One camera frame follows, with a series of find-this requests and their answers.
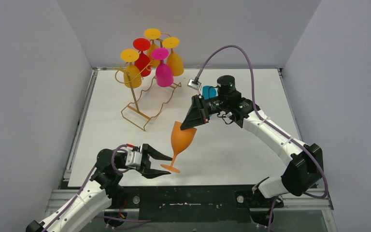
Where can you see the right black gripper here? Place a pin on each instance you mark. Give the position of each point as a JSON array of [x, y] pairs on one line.
[[197, 116]]

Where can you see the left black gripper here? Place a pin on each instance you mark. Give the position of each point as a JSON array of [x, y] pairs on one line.
[[144, 160]]

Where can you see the orange plastic wine glass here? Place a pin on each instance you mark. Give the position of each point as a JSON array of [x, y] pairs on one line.
[[180, 141]]

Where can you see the blue plastic wine glass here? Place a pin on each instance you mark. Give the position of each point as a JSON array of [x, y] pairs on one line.
[[209, 92]]

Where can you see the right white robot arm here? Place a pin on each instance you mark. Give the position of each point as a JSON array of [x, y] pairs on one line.
[[304, 163]]

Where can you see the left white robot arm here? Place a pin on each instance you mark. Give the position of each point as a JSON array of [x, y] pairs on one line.
[[101, 187]]

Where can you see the magenta plastic wine glass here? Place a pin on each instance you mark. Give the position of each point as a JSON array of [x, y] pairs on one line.
[[163, 72]]

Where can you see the yellow right wine glass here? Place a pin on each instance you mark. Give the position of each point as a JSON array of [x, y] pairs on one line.
[[174, 61]]

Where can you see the yellow front-left wine glass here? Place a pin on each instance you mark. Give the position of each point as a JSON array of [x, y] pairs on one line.
[[132, 77]]

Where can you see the red plastic wine glass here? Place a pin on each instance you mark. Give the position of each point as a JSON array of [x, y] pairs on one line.
[[142, 63]]

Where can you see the yellow back wine glass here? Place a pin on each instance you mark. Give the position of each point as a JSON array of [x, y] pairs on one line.
[[152, 35]]

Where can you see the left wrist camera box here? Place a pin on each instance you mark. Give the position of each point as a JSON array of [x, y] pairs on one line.
[[134, 157]]

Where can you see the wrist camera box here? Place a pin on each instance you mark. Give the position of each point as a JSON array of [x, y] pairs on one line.
[[194, 84], [134, 157]]

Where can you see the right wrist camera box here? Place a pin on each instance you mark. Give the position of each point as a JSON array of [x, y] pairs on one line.
[[194, 84]]

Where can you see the gold wire glass rack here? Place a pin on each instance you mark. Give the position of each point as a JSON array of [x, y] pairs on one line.
[[131, 112]]

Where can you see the black base frame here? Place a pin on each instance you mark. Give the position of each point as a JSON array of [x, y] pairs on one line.
[[236, 203]]

